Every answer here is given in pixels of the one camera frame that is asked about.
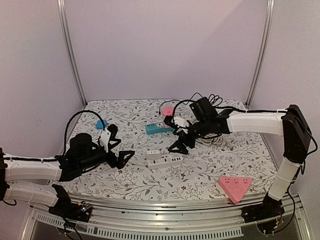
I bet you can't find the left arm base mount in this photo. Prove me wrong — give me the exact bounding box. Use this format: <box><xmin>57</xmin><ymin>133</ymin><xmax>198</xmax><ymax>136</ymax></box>
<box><xmin>48</xmin><ymin>184</ymin><xmax>93</xmax><ymax>223</ymax></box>

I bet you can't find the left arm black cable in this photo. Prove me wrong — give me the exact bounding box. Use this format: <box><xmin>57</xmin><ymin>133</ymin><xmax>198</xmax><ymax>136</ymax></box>
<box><xmin>59</xmin><ymin>110</ymin><xmax>106</xmax><ymax>156</ymax></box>

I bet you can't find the teal power strip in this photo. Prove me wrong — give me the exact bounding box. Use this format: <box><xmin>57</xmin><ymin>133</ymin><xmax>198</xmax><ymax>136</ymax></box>
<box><xmin>145</xmin><ymin>122</ymin><xmax>174</xmax><ymax>135</ymax></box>

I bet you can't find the aluminium front rail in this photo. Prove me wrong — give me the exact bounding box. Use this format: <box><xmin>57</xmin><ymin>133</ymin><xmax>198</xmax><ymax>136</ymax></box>
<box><xmin>21</xmin><ymin>194</ymin><xmax>313</xmax><ymax>240</ymax></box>

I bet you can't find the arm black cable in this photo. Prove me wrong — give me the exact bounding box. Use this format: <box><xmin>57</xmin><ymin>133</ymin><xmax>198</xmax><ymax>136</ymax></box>
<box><xmin>59</xmin><ymin>110</ymin><xmax>106</xmax><ymax>156</ymax></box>
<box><xmin>172</xmin><ymin>99</ymin><xmax>198</xmax><ymax>121</ymax></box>

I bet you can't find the white charger adapter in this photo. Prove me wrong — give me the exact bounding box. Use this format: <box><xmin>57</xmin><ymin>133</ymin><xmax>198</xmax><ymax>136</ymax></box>
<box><xmin>146</xmin><ymin>150</ymin><xmax>162</xmax><ymax>160</ymax></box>

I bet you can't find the pink triangular power strip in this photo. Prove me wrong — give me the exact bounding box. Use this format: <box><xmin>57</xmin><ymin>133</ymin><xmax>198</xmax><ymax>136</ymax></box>
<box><xmin>218</xmin><ymin>176</ymin><xmax>252</xmax><ymax>204</ymax></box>

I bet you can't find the blue plug adapter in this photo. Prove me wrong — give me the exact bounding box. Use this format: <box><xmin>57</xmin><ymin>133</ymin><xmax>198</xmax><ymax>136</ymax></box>
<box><xmin>95</xmin><ymin>119</ymin><xmax>108</xmax><ymax>130</ymax></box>

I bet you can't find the left aluminium frame post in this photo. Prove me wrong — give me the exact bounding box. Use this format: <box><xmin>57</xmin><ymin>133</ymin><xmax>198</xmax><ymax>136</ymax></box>
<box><xmin>56</xmin><ymin>0</ymin><xmax>87</xmax><ymax>107</ymax></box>

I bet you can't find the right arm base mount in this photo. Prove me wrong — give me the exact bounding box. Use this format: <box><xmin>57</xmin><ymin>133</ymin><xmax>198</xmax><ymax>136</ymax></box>
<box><xmin>241</xmin><ymin>193</ymin><xmax>285</xmax><ymax>223</ymax></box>

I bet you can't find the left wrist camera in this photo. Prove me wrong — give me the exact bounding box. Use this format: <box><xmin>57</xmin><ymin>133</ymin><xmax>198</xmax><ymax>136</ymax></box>
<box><xmin>98</xmin><ymin>124</ymin><xmax>118</xmax><ymax>153</ymax></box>

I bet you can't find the floral table mat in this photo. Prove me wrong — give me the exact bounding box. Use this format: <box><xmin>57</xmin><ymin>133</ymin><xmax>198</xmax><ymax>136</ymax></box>
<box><xmin>62</xmin><ymin>99</ymin><xmax>277</xmax><ymax>201</ymax></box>

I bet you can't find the white cord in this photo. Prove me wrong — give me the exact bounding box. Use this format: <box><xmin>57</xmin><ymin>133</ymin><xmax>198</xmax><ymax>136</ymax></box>
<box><xmin>194</xmin><ymin>134</ymin><xmax>223</xmax><ymax>146</ymax></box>
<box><xmin>217</xmin><ymin>134</ymin><xmax>237</xmax><ymax>148</ymax></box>

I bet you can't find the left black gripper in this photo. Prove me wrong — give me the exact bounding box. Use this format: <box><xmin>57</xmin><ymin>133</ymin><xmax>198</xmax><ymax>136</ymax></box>
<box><xmin>78</xmin><ymin>139</ymin><xmax>135</xmax><ymax>171</ymax></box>

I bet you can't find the black looped cable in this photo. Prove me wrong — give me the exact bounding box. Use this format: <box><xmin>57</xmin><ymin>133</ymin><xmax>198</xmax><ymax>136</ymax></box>
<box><xmin>208</xmin><ymin>93</ymin><xmax>223</xmax><ymax>108</ymax></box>

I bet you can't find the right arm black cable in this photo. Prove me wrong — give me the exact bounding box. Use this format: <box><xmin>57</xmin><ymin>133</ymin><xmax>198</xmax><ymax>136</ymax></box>
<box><xmin>172</xmin><ymin>99</ymin><xmax>198</xmax><ymax>121</ymax></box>

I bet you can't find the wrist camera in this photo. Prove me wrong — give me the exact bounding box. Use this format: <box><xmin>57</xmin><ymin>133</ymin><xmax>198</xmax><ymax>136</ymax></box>
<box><xmin>164</xmin><ymin>115</ymin><xmax>191</xmax><ymax>130</ymax></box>
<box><xmin>98</xmin><ymin>124</ymin><xmax>118</xmax><ymax>153</ymax></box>

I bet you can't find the aluminium frame post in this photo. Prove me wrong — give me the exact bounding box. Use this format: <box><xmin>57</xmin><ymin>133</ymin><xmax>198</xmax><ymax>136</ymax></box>
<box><xmin>56</xmin><ymin>0</ymin><xmax>87</xmax><ymax>107</ymax></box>
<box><xmin>245</xmin><ymin>0</ymin><xmax>275</xmax><ymax>108</ymax></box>

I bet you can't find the right aluminium frame post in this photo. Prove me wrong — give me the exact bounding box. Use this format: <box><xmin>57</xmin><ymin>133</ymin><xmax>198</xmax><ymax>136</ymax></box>
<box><xmin>245</xmin><ymin>0</ymin><xmax>275</xmax><ymax>108</ymax></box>

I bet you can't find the white power strip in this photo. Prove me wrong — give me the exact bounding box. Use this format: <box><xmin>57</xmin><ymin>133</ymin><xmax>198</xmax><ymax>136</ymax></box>
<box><xmin>147</xmin><ymin>154</ymin><xmax>183</xmax><ymax>169</ymax></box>

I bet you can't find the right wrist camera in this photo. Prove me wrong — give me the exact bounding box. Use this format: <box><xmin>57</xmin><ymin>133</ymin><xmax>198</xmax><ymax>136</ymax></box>
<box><xmin>164</xmin><ymin>115</ymin><xmax>191</xmax><ymax>130</ymax></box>

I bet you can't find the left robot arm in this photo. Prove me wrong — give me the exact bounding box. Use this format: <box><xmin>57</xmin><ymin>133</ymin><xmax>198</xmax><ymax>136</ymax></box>
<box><xmin>0</xmin><ymin>131</ymin><xmax>135</xmax><ymax>217</ymax></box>

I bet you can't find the black usb cable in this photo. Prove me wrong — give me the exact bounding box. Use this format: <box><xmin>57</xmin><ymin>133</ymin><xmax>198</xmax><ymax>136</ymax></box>
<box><xmin>158</xmin><ymin>92</ymin><xmax>203</xmax><ymax>116</ymax></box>

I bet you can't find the small pink square adapter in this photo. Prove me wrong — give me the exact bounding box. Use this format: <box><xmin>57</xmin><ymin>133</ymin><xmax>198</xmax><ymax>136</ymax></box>
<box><xmin>161</xmin><ymin>106</ymin><xmax>174</xmax><ymax>117</ymax></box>

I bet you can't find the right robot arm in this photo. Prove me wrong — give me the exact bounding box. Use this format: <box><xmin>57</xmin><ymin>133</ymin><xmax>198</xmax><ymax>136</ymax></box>
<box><xmin>164</xmin><ymin>97</ymin><xmax>316</xmax><ymax>218</ymax></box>

